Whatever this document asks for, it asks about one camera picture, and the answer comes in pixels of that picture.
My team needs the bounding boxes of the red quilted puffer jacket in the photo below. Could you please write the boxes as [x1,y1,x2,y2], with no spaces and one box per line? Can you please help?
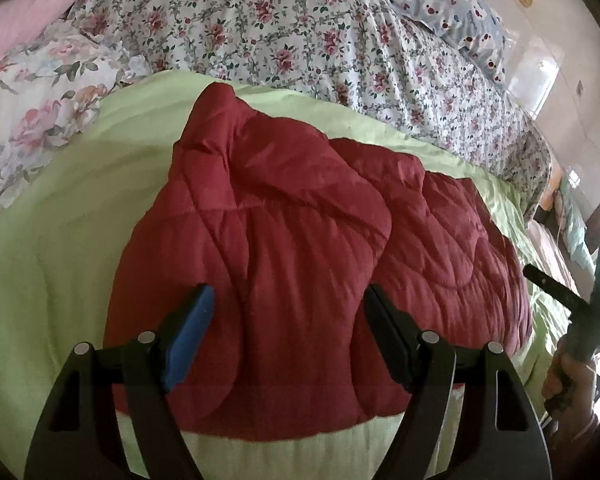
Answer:
[104,82,531,441]

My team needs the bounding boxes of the folded clothes beside bed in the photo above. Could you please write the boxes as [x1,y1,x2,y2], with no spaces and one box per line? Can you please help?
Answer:
[527,166,595,300]

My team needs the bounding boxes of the person's right hand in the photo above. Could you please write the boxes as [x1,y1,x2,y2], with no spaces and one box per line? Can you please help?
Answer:
[542,342,597,452]

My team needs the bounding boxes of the light green bed sheet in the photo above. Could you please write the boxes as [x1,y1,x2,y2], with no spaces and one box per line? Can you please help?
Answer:
[0,72,567,479]

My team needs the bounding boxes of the large rose pattern blanket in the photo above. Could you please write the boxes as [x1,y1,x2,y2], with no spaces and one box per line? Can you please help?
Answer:
[0,21,151,212]

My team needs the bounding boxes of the blue white dotted pillow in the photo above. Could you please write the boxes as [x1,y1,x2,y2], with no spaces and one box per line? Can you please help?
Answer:
[388,0,507,91]

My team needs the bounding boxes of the small floral pattern quilt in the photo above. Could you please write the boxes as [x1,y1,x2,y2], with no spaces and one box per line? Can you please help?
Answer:
[69,0,552,217]

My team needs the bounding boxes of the pink pillow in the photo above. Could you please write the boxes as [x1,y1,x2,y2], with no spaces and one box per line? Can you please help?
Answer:
[0,0,76,59]

